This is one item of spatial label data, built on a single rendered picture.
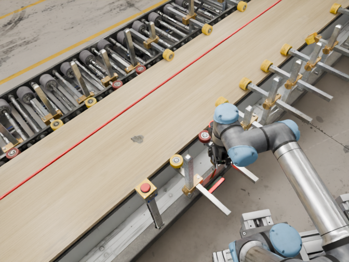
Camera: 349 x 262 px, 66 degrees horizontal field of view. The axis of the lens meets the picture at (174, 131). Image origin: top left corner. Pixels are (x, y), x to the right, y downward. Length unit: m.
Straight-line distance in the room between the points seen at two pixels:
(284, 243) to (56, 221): 1.14
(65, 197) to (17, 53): 3.20
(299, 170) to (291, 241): 0.39
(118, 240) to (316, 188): 1.29
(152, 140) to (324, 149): 1.83
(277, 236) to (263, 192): 1.49
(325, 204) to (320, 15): 2.27
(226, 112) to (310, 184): 0.30
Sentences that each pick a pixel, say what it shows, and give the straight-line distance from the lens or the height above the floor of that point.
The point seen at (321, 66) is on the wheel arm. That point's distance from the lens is 2.23.
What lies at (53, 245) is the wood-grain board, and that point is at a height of 0.90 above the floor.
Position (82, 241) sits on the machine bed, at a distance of 1.68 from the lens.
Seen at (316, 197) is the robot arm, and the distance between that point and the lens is 0.78.
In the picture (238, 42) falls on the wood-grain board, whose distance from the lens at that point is 2.40.
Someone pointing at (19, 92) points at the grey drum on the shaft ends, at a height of 0.85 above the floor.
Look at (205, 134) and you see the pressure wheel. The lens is 1.70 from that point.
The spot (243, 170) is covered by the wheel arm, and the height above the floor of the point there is 0.86.
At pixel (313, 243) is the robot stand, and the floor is 0.95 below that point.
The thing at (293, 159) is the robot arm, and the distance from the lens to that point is 0.81.
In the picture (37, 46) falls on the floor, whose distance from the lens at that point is 4.57.
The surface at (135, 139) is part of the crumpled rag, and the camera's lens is 1.73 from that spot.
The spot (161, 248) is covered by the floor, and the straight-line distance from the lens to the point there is 2.37.
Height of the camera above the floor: 2.30
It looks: 54 degrees down
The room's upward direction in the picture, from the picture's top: 7 degrees counter-clockwise
